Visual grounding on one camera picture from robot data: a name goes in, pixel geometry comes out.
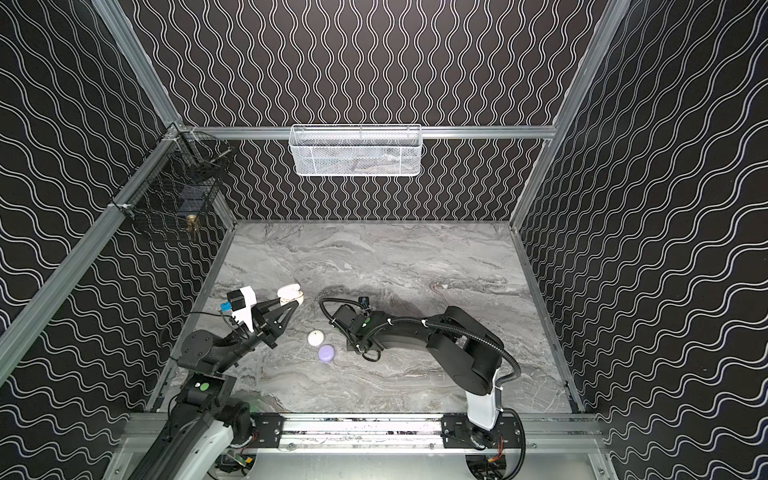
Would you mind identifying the white mesh wall basket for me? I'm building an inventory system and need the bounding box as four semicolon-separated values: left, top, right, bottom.
288;124;424;177

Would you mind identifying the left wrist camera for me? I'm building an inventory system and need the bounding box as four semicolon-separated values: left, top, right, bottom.
220;286;257;332

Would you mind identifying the black wire wall basket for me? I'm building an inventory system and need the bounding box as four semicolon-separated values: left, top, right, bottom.
121;131;234;244

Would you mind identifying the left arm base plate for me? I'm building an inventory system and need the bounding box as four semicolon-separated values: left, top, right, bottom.
244;413;286;449

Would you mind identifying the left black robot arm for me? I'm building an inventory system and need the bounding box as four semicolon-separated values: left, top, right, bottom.
130;298;302;479

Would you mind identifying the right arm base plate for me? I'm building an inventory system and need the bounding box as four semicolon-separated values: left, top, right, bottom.
439;414;525;450

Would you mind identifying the purple round charging case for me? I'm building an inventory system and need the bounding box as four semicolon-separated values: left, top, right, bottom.
318;344;336;363

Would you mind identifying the brass object in basket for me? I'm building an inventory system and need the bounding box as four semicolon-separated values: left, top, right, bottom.
186;214;200;234

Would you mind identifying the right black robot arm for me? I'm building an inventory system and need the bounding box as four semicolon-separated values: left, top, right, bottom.
318;297;522;431

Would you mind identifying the beige earbud charging case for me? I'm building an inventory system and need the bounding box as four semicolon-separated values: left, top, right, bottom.
277;283;304;305

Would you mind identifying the white round charging case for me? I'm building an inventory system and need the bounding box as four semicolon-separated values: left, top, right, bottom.
307;330;325;347

